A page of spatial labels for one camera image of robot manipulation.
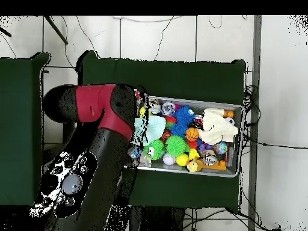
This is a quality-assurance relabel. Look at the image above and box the thin black rod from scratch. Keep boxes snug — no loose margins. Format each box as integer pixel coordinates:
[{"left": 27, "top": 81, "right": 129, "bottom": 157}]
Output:
[{"left": 43, "top": 15, "right": 69, "bottom": 45}]

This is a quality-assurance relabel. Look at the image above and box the mint green muslin cloth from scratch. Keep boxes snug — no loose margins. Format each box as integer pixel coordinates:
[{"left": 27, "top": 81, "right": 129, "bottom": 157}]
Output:
[{"left": 134, "top": 115, "right": 167, "bottom": 147}]

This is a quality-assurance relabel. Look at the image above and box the orange tiger striped ball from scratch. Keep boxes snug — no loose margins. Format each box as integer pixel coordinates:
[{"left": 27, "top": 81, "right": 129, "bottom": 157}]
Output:
[{"left": 161, "top": 129, "right": 173, "bottom": 142}]

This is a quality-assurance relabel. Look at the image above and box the cream muslin cloth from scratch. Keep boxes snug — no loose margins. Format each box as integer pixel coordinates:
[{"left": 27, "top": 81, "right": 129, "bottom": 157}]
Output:
[{"left": 199, "top": 106, "right": 239, "bottom": 146}]

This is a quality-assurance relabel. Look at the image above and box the small orange basketball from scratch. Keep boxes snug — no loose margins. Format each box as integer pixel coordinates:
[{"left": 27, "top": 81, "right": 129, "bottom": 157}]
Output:
[{"left": 186, "top": 127, "right": 200, "bottom": 142}]

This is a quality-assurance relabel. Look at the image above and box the clear mesh bin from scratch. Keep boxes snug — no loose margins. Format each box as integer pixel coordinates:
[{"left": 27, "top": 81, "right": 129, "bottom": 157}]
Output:
[{"left": 127, "top": 94, "right": 244, "bottom": 177}]

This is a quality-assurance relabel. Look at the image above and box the dark green table cloth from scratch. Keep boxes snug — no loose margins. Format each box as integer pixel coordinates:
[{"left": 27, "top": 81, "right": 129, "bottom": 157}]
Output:
[
  {"left": 0, "top": 52, "right": 53, "bottom": 209},
  {"left": 76, "top": 49, "right": 247, "bottom": 212}
]

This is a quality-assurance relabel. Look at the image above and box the grey vertical beam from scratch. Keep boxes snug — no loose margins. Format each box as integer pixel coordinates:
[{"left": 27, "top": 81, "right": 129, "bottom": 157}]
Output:
[{"left": 247, "top": 15, "right": 263, "bottom": 231}]

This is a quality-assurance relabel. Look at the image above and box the green spiky rubber ball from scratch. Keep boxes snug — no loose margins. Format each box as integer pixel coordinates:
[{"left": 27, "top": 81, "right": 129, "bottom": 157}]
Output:
[{"left": 165, "top": 134, "right": 188, "bottom": 157}]

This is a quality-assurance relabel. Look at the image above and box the blue spiky rubber ball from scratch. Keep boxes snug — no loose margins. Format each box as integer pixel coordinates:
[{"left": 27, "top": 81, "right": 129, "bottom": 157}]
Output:
[{"left": 169, "top": 121, "right": 189, "bottom": 137}]

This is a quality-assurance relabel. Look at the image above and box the green furry monster toy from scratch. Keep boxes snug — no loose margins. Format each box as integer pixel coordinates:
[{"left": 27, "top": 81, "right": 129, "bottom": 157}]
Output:
[{"left": 144, "top": 139, "right": 165, "bottom": 161}]

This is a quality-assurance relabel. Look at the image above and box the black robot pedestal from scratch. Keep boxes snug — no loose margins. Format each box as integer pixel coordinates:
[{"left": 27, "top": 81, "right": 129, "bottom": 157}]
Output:
[{"left": 129, "top": 206, "right": 193, "bottom": 231}]

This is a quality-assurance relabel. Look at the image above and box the blue furry monster toy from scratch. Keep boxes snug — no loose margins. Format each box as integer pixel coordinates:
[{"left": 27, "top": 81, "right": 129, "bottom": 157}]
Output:
[{"left": 174, "top": 105, "right": 194, "bottom": 123}]

